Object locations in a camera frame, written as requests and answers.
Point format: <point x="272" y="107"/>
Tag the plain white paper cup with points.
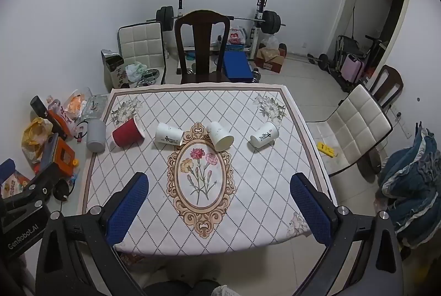
<point x="219" y="137"/>

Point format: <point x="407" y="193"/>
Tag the white padded chair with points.
<point x="355" y="124"/>
<point x="141" y="41"/>

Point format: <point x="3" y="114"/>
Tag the door frame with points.
<point x="403" y="20"/>

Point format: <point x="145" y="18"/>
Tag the yellow small tool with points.
<point x="325" y="148"/>

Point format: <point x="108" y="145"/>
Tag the grey cylinder container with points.
<point x="95" y="135"/>

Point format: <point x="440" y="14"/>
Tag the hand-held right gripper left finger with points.
<point x="126" y="211"/>

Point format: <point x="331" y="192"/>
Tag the pink suitcase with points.
<point x="353" y="68"/>

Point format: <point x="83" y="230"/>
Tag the chrome dumbbell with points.
<point x="257" y="74"/>

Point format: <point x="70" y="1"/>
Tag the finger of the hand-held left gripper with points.
<point x="7" y="170"/>
<point x="43" y="180"/>

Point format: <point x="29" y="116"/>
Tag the black folding cart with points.
<point x="344" y="44"/>

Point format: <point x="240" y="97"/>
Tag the white cup with black print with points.
<point x="263" y="136"/>
<point x="168" y="135"/>

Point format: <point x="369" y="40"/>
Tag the teal box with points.
<point x="236" y="48"/>

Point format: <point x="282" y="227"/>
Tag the black round device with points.
<point x="63" y="190"/>

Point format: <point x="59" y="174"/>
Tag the barbell with black plates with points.
<point x="165" y="19"/>

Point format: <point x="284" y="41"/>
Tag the orange snack packet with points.
<point x="59" y="120"/>

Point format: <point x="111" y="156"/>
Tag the orange box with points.
<point x="63" y="154"/>

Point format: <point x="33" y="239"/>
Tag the clear plastic container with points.
<point x="93" y="106"/>

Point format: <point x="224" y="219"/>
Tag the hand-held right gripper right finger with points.
<point x="312" y="211"/>

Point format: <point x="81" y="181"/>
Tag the pale crumpled cloth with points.
<point x="134" y="69"/>

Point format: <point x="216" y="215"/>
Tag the metal pan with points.
<point x="150" y="75"/>

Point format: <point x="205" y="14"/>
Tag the black dumbbell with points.
<point x="322" y="61"/>

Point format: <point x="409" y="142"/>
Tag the printed snack packet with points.
<point x="13" y="184"/>

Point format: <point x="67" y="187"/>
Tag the yellow plastic bag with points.
<point x="34" y="137"/>

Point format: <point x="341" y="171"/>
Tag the clear plastic bag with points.
<point x="272" y="42"/>

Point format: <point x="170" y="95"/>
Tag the orange and clear bag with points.
<point x="74" y="102"/>

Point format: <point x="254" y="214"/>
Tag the red and white plastic bag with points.
<point x="237" y="36"/>

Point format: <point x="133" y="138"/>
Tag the blue denim clothing pile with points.
<point x="413" y="175"/>

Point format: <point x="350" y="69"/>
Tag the black remote box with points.
<point x="38" y="106"/>

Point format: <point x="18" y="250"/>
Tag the blue bench pad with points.
<point x="236" y="67"/>

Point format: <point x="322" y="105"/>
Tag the brown printed carton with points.
<point x="115" y="74"/>

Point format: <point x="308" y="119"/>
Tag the dark wooden chair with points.
<point x="202" y="41"/>
<point x="393" y="78"/>

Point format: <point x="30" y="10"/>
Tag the floral printed tablecloth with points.
<point x="248" y="179"/>

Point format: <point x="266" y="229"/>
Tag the white weight bench rack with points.
<point x="262" y="5"/>

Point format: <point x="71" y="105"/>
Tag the red paper cup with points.
<point x="126" y="134"/>

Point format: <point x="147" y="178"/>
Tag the brown cardboard box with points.
<point x="272" y="60"/>

